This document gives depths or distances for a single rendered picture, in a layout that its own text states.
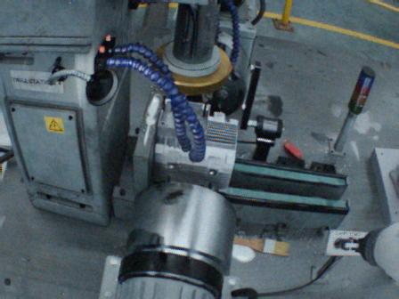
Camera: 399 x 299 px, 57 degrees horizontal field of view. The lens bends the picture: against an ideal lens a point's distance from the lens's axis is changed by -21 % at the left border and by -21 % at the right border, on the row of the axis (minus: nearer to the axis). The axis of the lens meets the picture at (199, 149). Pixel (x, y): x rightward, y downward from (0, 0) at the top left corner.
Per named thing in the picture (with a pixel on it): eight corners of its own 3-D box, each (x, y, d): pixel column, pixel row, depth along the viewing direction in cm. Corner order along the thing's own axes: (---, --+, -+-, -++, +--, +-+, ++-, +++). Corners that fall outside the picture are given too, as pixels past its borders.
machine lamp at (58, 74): (34, 117, 77) (26, 70, 67) (52, 78, 84) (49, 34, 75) (115, 129, 77) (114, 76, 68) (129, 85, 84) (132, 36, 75)
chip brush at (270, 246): (226, 246, 131) (226, 245, 130) (229, 232, 134) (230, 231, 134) (288, 256, 130) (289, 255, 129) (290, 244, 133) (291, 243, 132)
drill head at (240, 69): (156, 133, 141) (160, 73, 122) (177, 53, 167) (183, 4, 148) (238, 146, 141) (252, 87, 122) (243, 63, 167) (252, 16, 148)
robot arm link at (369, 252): (378, 223, 71) (367, 224, 77) (369, 269, 70) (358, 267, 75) (410, 225, 71) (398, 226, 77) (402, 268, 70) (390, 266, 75)
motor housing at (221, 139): (151, 192, 126) (153, 149, 112) (162, 141, 138) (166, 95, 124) (223, 204, 126) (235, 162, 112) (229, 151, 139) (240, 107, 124)
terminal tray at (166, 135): (156, 146, 117) (157, 127, 112) (163, 116, 124) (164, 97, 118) (202, 153, 117) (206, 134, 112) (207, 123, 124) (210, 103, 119)
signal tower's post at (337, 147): (329, 154, 158) (362, 75, 126) (328, 139, 164) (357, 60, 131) (346, 157, 158) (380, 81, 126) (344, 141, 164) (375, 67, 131)
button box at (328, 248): (319, 254, 108) (324, 255, 103) (324, 230, 109) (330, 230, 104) (367, 255, 108) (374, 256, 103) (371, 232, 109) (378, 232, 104)
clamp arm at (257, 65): (238, 129, 134) (252, 65, 115) (238, 122, 136) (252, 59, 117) (249, 131, 134) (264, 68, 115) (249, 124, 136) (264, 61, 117)
